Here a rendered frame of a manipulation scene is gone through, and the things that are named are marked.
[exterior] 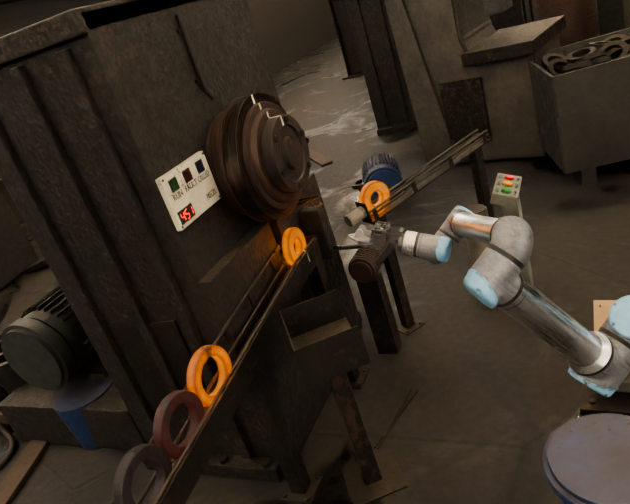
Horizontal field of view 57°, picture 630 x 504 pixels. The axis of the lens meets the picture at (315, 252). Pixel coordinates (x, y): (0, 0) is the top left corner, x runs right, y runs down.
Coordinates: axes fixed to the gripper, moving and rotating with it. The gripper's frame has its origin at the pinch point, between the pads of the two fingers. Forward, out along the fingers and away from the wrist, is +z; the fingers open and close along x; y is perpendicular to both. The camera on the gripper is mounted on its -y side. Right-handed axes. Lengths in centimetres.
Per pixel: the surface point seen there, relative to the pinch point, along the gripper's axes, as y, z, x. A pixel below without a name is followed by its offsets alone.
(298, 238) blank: -6.2, 22.9, -2.5
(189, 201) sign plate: 25, 44, 38
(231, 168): 32, 37, 22
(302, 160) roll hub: 25.2, 22.7, -7.5
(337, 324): -12.4, -7.3, 36.9
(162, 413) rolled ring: -8, 23, 95
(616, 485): -5, -89, 80
